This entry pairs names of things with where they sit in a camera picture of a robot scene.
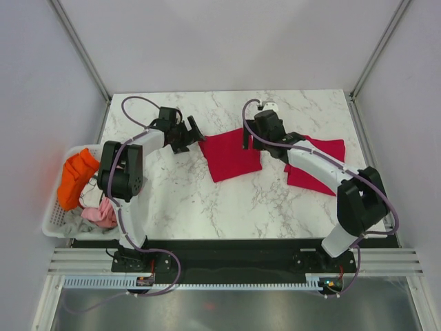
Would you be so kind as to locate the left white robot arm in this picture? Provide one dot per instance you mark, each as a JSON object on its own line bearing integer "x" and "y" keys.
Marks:
{"x": 121, "y": 172}

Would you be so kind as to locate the orange t-shirt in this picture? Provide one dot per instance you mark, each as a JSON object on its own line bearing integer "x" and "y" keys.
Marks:
{"x": 76, "y": 173}

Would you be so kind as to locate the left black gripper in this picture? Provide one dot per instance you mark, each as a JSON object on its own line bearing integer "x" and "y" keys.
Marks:
{"x": 178, "y": 147}

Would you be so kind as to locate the white slotted cable duct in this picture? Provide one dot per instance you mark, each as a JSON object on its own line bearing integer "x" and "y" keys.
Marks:
{"x": 100, "y": 282}

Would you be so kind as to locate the white plastic laundry basket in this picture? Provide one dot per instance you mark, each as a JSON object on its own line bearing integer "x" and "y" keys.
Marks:
{"x": 54, "y": 214}

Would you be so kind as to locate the white printed t-shirt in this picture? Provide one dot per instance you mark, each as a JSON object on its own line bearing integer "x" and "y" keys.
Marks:
{"x": 91, "y": 196}

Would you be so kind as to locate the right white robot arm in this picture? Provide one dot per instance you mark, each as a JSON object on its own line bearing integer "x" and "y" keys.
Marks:
{"x": 361, "y": 200}

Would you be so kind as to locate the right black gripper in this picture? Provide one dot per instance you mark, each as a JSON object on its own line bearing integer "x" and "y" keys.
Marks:
{"x": 246, "y": 138}

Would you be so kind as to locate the aluminium frame post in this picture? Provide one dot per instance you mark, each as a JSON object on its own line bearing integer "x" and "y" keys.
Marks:
{"x": 78, "y": 45}
{"x": 380, "y": 47}

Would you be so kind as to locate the grey t-shirt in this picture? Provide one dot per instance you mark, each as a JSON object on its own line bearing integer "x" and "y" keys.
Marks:
{"x": 75, "y": 224}

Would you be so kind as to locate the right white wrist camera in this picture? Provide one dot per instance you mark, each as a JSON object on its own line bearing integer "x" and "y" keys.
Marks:
{"x": 268, "y": 105}

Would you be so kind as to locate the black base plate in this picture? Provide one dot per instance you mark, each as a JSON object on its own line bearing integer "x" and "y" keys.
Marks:
{"x": 232, "y": 261}

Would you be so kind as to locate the red t-shirt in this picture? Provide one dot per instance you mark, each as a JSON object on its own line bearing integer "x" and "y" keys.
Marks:
{"x": 311, "y": 172}
{"x": 226, "y": 157}

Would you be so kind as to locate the left aluminium frame post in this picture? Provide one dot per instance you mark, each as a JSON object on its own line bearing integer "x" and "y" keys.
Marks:
{"x": 78, "y": 45}

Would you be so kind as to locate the right aluminium frame post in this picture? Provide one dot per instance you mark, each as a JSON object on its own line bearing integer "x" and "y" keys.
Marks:
{"x": 380, "y": 47}

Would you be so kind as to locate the pink t-shirt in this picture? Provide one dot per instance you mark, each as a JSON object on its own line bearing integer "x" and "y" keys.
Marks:
{"x": 103, "y": 216}

